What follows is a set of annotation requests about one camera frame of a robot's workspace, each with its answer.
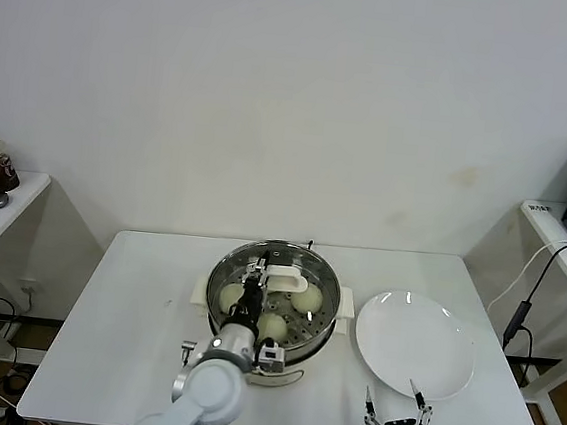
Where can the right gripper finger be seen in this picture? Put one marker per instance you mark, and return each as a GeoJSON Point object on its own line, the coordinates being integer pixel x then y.
{"type": "Point", "coordinates": [370, 404]}
{"type": "Point", "coordinates": [418, 399]}

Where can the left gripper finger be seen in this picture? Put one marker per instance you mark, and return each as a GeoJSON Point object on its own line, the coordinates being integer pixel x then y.
{"type": "Point", "coordinates": [259, 273]}

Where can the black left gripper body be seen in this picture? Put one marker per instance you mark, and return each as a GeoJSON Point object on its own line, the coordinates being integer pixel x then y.
{"type": "Point", "coordinates": [249, 304]}

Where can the white steamed baozi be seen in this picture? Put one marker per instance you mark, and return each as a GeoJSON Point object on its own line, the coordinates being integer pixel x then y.
{"type": "Point", "coordinates": [229, 298]}
{"type": "Point", "coordinates": [273, 326]}
{"type": "Point", "coordinates": [307, 300]}

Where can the perforated stainless steel steamer basket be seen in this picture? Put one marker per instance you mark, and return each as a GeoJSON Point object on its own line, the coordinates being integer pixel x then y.
{"type": "Point", "coordinates": [300, 349]}

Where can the steel steamer pot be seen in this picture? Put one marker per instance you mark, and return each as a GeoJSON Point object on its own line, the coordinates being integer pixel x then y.
{"type": "Point", "coordinates": [345, 309]}

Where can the white round plate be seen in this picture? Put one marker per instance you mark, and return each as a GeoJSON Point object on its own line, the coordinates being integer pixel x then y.
{"type": "Point", "coordinates": [411, 345]}

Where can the black cooker power plug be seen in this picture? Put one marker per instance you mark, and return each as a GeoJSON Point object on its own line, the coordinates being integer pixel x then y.
{"type": "Point", "coordinates": [309, 245]}

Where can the white side table with laptop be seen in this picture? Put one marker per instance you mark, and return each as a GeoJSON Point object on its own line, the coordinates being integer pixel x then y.
{"type": "Point", "coordinates": [546, 408]}

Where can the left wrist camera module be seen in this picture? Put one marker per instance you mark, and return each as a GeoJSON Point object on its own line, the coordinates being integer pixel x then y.
{"type": "Point", "coordinates": [271, 359]}

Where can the white wall socket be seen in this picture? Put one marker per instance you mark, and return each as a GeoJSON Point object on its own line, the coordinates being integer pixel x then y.
{"type": "Point", "coordinates": [29, 287]}

